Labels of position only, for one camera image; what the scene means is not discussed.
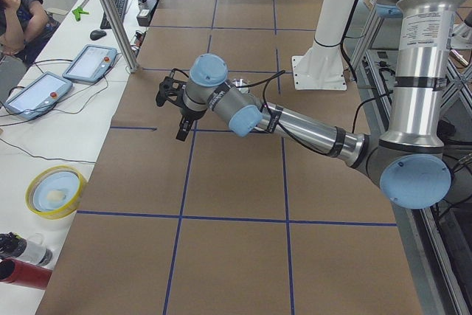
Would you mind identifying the aluminium frame post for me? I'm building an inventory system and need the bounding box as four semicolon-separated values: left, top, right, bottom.
100;0;139;73

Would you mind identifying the seated person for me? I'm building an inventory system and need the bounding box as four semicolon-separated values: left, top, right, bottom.
1;0;60;66

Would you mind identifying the green clamp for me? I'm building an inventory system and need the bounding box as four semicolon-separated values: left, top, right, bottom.
72;6;89;21

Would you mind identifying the teach pendant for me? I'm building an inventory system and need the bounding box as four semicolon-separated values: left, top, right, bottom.
4;72;73;120
62;44;118;83

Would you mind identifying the black computer mouse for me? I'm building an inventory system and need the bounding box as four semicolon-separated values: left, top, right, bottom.
89;30;107;41

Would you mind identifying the yellow tape roll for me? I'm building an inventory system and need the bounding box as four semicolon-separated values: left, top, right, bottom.
25;165;87;220

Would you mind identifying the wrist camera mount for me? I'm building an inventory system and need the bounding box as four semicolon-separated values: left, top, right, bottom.
156;76;186;108

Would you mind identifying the brown table paper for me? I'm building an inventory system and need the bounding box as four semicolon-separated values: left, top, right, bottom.
38;0;422;314

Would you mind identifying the clear black-capped bottle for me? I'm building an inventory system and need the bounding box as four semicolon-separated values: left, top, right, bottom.
1;232;52;266

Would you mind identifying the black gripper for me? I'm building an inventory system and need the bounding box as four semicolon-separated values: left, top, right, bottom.
176;106;202;141

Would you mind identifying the black keyboard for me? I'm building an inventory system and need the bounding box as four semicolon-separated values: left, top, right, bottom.
100;0;130;30

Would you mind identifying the far teach pendant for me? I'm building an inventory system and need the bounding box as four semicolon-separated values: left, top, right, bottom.
62;44;118;83

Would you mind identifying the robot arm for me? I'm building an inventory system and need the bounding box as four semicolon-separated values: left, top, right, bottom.
170;0;465;210

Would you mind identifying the near teach pendant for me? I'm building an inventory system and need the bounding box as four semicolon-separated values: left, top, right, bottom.
4;72;73;120

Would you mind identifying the red bottle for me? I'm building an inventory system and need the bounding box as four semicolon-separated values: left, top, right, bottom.
1;258;52;290

